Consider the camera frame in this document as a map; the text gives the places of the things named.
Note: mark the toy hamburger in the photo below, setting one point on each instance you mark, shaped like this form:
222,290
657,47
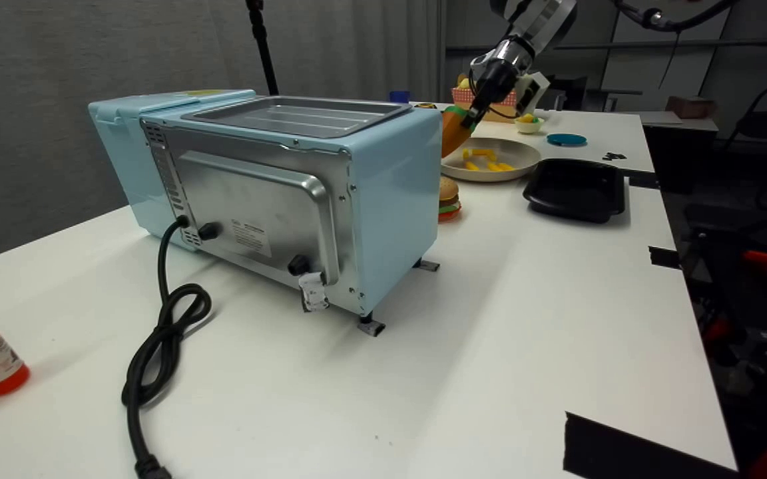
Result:
448,200

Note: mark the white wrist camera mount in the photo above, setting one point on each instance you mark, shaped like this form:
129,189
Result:
533,91

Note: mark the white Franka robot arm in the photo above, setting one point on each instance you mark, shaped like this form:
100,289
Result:
539,20

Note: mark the large beige plate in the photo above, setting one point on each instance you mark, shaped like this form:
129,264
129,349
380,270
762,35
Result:
521,152

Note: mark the small white yellow toy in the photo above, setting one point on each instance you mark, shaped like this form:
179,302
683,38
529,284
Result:
533,123

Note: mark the orange plush toy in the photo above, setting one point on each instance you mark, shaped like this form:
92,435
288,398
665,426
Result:
454,133

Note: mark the black tripod pole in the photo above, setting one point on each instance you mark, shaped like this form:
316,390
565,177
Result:
264,55

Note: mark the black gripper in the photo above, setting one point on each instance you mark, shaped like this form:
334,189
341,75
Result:
499,71

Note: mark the yellow toy fry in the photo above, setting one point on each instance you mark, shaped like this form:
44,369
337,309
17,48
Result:
469,167
502,167
486,152

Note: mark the black ridged tray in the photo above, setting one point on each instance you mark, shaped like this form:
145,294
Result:
574,189

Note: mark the light blue toaster oven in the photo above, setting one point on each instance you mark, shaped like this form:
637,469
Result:
258,204

